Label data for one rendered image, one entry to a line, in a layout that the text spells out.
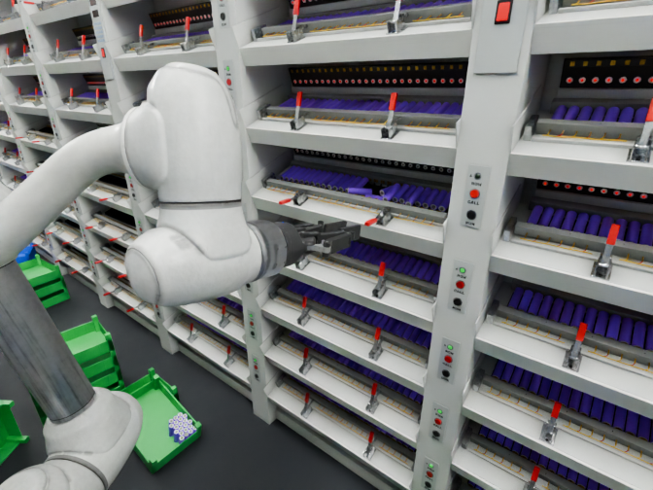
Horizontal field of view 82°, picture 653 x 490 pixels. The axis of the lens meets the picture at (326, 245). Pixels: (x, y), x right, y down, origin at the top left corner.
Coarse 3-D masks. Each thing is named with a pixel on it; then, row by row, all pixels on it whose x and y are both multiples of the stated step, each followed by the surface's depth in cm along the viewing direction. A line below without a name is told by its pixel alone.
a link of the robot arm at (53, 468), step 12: (36, 468) 77; (48, 468) 77; (60, 468) 80; (72, 468) 81; (84, 468) 82; (12, 480) 74; (24, 480) 74; (36, 480) 73; (48, 480) 74; (60, 480) 76; (72, 480) 79; (84, 480) 81; (96, 480) 83
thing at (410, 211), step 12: (276, 180) 113; (312, 192) 104; (324, 192) 101; (336, 192) 100; (336, 204) 98; (360, 204) 96; (372, 204) 93; (384, 204) 91; (396, 204) 90; (408, 216) 88; (420, 216) 86; (432, 216) 84; (444, 216) 83
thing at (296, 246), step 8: (280, 224) 59; (288, 224) 60; (288, 232) 58; (296, 232) 60; (288, 240) 57; (296, 240) 59; (304, 240) 61; (312, 240) 62; (288, 248) 57; (296, 248) 59; (304, 248) 60; (288, 256) 58; (296, 256) 60; (288, 264) 60
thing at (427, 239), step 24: (264, 168) 115; (288, 168) 122; (360, 168) 107; (384, 168) 102; (264, 192) 113; (288, 216) 108; (312, 216) 101; (336, 216) 96; (360, 216) 94; (384, 240) 90; (408, 240) 85; (432, 240) 81
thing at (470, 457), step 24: (480, 432) 100; (456, 456) 99; (480, 456) 97; (504, 456) 95; (528, 456) 94; (480, 480) 94; (504, 480) 93; (528, 480) 91; (552, 480) 89; (576, 480) 89
